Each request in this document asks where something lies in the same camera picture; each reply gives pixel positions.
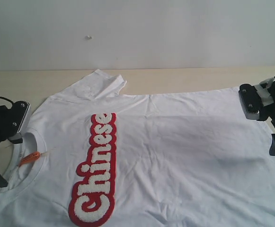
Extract orange neck label tag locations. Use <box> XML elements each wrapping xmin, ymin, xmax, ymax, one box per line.
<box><xmin>18</xmin><ymin>151</ymin><xmax>41</xmax><ymax>167</ymax></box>

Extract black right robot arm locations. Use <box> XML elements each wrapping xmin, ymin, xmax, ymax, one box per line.
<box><xmin>238</xmin><ymin>76</ymin><xmax>275</xmax><ymax>156</ymax></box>

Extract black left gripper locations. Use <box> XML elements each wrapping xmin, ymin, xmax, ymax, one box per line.
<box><xmin>0</xmin><ymin>101</ymin><xmax>31</xmax><ymax>188</ymax></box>

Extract white t-shirt red lettering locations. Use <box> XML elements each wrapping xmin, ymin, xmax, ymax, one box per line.
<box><xmin>0</xmin><ymin>70</ymin><xmax>275</xmax><ymax>227</ymax></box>

